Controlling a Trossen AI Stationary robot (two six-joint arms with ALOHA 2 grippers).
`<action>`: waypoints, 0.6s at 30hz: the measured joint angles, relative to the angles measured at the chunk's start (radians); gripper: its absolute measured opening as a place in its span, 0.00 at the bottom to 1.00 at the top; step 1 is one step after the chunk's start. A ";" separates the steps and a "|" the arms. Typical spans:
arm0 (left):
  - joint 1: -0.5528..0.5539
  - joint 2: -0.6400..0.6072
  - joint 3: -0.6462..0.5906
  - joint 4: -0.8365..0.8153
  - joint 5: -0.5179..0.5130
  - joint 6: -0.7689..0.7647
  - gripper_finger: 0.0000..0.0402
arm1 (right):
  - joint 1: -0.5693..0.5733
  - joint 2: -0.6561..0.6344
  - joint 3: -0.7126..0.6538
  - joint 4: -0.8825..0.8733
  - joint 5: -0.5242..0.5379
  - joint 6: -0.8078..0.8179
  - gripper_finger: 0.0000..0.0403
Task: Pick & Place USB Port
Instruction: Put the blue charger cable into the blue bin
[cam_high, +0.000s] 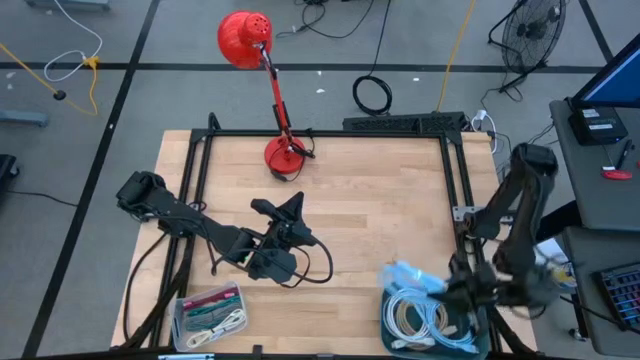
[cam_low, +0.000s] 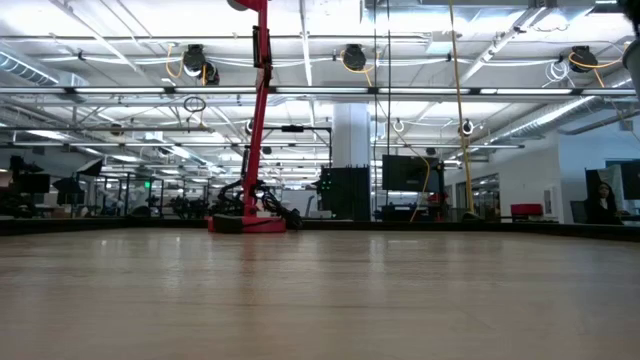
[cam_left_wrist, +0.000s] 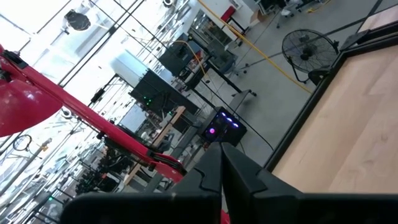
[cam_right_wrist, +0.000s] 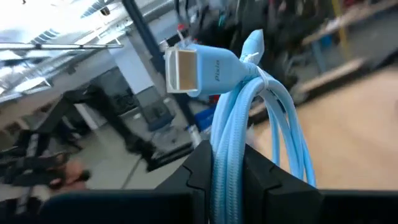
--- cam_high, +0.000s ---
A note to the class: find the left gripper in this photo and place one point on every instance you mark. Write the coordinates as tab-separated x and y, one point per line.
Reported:
277	260

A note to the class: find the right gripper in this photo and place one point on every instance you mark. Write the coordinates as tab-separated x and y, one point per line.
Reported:
475	290

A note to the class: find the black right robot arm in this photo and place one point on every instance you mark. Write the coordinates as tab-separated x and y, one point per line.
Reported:
530	215

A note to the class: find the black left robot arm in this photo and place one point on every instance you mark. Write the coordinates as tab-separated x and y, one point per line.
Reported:
200	225

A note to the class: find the teal plastic bin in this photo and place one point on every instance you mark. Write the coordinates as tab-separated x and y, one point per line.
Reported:
484	340

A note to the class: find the white paper sheet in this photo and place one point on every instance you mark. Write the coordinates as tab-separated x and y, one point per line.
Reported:
552	248

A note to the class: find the round yellow blue disc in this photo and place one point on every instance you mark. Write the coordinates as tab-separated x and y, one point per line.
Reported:
567	277

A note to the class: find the black perforated panel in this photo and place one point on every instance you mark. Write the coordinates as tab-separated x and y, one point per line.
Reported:
400	122

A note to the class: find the black table clamp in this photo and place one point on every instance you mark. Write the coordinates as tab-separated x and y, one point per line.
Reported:
257	352

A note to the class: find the grey desk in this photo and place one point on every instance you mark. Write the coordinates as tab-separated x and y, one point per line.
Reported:
582	260
627	200

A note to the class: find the clear plastic container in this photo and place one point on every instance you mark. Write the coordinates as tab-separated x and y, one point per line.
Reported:
177	340

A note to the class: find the colourful backlit keyboard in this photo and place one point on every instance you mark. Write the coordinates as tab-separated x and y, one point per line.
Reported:
622	297

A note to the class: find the red desk lamp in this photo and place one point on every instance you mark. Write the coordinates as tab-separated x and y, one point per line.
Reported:
245	40

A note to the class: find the red flat desk object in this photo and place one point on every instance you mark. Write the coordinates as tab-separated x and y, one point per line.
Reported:
617	175

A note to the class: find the black box device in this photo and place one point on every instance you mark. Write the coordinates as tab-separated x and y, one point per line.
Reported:
597	125

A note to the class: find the black pen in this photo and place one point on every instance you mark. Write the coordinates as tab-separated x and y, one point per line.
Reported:
625	154

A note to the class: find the black round floor plug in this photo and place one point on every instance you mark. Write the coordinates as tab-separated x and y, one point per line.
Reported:
60	94

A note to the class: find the computer monitor blue screen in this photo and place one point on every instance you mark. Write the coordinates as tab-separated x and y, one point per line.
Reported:
615	80

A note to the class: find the black floor fan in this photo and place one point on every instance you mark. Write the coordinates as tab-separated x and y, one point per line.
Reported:
532	32

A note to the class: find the grey furniture foot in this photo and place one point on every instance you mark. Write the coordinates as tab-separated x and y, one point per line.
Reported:
25	118
75	4

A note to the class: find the black chair base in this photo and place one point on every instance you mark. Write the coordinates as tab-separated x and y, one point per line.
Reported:
7	167

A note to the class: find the black aluminium table frame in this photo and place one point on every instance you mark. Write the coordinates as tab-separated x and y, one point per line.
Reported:
325	133

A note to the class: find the silver metal bracket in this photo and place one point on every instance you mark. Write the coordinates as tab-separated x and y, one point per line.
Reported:
185	357

